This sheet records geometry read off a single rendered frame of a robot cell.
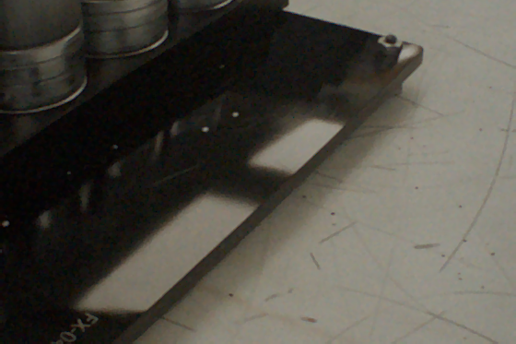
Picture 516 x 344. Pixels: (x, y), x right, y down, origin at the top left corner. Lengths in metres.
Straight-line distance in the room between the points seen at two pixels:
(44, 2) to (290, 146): 0.06
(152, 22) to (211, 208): 0.05
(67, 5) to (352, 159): 0.07
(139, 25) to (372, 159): 0.06
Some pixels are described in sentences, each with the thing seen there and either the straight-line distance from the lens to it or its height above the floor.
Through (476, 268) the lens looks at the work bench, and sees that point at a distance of 0.18.
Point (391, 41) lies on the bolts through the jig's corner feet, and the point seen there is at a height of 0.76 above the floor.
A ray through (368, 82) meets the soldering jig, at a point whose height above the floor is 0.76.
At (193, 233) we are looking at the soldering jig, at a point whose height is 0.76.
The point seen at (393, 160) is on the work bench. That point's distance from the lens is 0.20.
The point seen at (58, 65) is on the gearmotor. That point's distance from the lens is 0.18.
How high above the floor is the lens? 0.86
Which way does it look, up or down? 31 degrees down
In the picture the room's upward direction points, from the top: 1 degrees clockwise
